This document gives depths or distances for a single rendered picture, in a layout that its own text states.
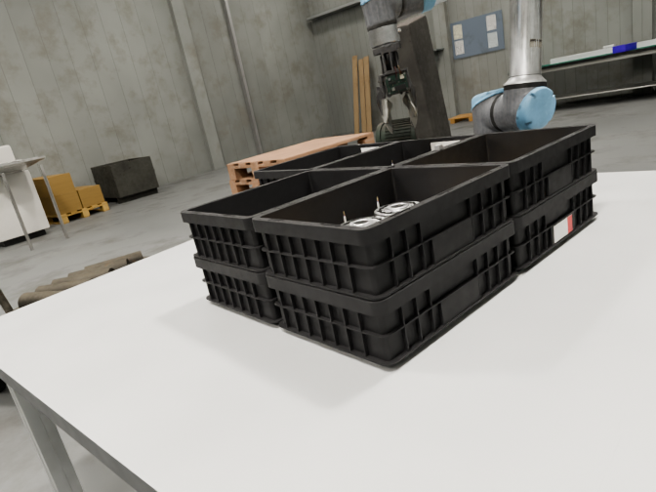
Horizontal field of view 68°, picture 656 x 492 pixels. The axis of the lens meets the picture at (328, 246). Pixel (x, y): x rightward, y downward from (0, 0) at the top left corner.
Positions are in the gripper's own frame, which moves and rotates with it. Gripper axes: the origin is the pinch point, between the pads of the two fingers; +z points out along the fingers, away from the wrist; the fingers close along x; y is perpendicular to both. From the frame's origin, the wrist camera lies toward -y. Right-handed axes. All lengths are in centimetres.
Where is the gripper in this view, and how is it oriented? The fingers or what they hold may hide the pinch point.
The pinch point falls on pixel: (402, 126)
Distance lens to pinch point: 133.8
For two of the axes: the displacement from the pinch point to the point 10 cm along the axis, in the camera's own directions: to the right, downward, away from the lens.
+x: 9.7, -2.3, -1.2
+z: 2.5, 9.3, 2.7
